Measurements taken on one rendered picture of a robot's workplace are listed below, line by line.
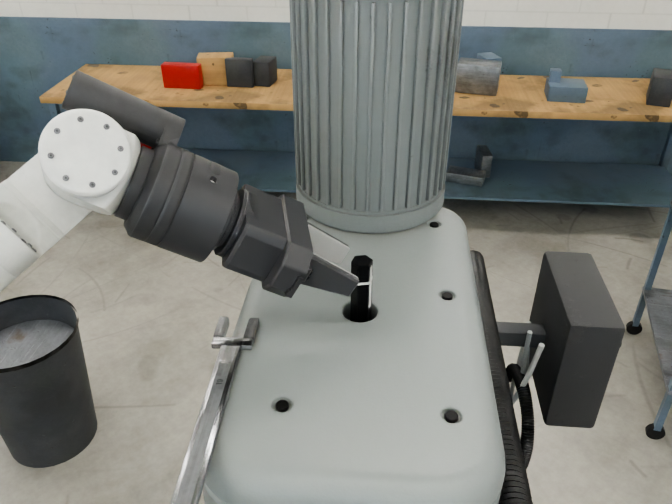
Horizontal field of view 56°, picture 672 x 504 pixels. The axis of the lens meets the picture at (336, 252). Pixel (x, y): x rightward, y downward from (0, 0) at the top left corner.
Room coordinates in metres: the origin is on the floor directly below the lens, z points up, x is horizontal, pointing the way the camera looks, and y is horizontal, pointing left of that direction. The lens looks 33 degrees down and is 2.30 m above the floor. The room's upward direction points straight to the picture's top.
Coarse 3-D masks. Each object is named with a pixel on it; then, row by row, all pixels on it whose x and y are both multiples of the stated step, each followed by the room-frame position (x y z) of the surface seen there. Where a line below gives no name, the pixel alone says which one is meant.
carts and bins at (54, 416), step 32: (0, 320) 2.14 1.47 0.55; (32, 320) 2.19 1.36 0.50; (64, 320) 2.18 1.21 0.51; (0, 352) 1.98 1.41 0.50; (32, 352) 1.98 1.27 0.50; (64, 352) 1.90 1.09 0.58; (0, 384) 1.76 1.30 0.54; (32, 384) 1.79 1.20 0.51; (64, 384) 1.87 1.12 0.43; (0, 416) 1.78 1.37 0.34; (32, 416) 1.78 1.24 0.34; (64, 416) 1.85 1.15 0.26; (32, 448) 1.78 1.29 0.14; (64, 448) 1.83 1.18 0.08
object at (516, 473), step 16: (480, 256) 0.75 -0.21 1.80; (480, 272) 0.70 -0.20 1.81; (480, 288) 0.66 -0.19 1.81; (480, 304) 0.63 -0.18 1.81; (496, 336) 0.57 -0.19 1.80; (496, 352) 0.54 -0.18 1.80; (496, 368) 0.51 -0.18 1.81; (496, 384) 0.49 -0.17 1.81; (496, 400) 0.47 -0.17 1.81; (512, 416) 0.45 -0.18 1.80; (512, 432) 0.43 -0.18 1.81; (512, 448) 0.41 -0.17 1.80; (512, 464) 0.39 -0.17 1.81; (512, 480) 0.37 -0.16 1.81; (512, 496) 0.35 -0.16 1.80; (528, 496) 0.35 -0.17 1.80
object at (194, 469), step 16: (224, 320) 0.49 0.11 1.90; (256, 320) 0.49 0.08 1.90; (224, 336) 0.47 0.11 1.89; (224, 352) 0.44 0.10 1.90; (240, 352) 0.44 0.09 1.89; (224, 368) 0.42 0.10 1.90; (208, 384) 0.40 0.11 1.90; (224, 384) 0.40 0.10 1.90; (208, 400) 0.38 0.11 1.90; (224, 400) 0.38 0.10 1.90; (208, 416) 0.36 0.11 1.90; (208, 432) 0.35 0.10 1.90; (192, 448) 0.33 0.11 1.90; (208, 448) 0.33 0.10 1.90; (192, 464) 0.31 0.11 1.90; (208, 464) 0.32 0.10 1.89; (192, 480) 0.30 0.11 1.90; (176, 496) 0.29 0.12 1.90; (192, 496) 0.29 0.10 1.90
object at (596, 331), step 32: (544, 256) 0.87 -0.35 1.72; (576, 256) 0.86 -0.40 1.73; (544, 288) 0.83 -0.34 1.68; (576, 288) 0.77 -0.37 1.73; (544, 320) 0.80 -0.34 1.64; (576, 320) 0.70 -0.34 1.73; (608, 320) 0.70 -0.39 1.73; (544, 352) 0.76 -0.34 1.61; (576, 352) 0.69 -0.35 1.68; (608, 352) 0.68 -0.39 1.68; (544, 384) 0.73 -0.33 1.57; (576, 384) 0.68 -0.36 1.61; (544, 416) 0.69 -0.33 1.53; (576, 416) 0.68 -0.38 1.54
